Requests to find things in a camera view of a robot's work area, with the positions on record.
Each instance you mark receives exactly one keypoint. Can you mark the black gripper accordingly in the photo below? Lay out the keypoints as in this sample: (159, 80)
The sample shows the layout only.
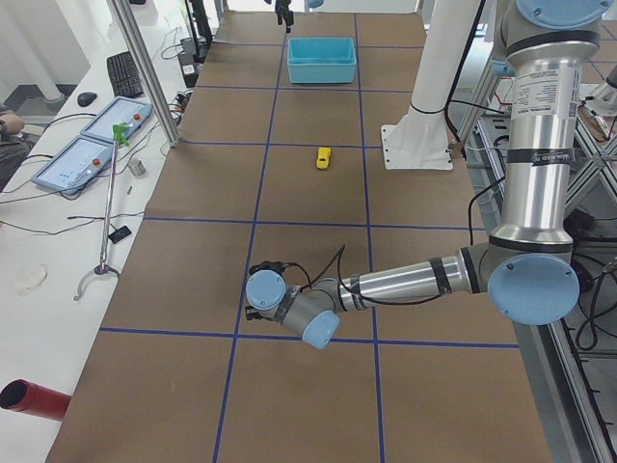
(284, 8)
(252, 314)

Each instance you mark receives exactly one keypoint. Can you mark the yellow beetle toy car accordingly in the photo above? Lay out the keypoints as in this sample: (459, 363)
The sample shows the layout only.
(323, 158)

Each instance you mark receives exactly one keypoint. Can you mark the light blue plastic bin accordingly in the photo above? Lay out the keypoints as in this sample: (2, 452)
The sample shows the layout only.
(321, 60)

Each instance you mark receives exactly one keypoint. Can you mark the small silver metal cylinder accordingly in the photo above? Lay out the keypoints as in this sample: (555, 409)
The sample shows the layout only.
(136, 167)

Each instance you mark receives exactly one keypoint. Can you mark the black keyboard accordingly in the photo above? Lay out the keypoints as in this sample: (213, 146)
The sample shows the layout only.
(124, 75)

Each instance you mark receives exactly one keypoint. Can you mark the far teach pendant tablet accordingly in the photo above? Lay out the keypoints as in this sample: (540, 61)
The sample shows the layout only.
(131, 112)

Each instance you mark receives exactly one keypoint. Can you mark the teach pendant tablet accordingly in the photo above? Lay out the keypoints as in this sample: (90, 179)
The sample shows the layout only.
(131, 112)
(74, 166)

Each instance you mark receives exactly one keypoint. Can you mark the reacher grabber tool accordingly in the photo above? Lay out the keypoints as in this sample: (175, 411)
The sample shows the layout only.
(103, 268)

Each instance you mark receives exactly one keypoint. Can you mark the black computer mouse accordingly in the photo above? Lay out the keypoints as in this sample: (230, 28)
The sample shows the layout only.
(85, 99)

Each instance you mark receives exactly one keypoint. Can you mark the near teach pendant tablet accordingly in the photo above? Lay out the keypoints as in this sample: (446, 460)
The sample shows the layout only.
(74, 166)

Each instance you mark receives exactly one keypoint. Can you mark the red cylinder tube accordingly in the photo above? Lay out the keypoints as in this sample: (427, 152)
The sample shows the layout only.
(32, 399)

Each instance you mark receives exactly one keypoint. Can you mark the seated person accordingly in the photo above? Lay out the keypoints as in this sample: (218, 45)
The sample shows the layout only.
(13, 150)

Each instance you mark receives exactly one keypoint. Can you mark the aluminium frame post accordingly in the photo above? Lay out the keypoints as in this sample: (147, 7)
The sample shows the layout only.
(136, 45)

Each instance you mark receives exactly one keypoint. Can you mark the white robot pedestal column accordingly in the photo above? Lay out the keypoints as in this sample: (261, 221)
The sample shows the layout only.
(419, 141)

